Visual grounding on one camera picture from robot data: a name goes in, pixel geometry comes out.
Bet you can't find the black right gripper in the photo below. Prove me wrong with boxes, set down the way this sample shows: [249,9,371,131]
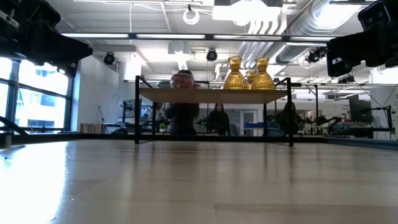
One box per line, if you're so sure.
[326,18,398,78]

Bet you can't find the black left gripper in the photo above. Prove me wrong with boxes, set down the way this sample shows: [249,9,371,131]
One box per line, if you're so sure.
[0,18,94,78]

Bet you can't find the amber glass candle stick holder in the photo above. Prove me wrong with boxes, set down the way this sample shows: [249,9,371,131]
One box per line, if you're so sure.
[223,55,250,90]
[251,57,277,91]
[247,69,257,90]

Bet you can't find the red patterned candle bowl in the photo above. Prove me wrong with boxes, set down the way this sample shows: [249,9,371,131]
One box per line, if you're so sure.
[169,72,195,90]

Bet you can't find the black ceiling track device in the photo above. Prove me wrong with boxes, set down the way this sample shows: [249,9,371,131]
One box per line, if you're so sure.
[305,45,329,65]

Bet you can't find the dark background monitor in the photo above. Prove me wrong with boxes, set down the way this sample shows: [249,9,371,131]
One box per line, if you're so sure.
[348,95,373,125]

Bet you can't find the black overhead light bar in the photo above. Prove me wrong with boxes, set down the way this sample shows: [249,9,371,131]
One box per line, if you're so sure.
[54,32,336,44]

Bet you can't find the person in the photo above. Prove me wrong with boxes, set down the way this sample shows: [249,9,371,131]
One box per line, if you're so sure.
[164,69,200,136]
[276,101,302,135]
[206,103,231,136]

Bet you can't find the wooden shelf riser black legs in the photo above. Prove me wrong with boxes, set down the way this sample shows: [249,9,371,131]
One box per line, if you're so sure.
[134,75,295,147]

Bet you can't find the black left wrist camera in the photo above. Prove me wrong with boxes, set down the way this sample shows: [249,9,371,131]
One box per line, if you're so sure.
[29,1,62,29]

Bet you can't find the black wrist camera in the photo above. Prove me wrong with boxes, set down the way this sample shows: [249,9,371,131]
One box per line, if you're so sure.
[357,1,392,31]
[29,1,62,29]

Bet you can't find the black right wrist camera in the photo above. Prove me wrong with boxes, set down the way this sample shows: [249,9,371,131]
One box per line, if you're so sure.
[357,1,392,31]

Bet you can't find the silver ceiling duct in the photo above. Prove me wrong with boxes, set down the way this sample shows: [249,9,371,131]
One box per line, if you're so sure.
[275,0,363,65]

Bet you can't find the black aluminium table frame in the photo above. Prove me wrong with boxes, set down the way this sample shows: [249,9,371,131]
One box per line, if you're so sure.
[0,115,398,147]

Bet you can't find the white ring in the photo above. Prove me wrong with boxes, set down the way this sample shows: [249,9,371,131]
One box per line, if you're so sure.
[182,8,201,26]

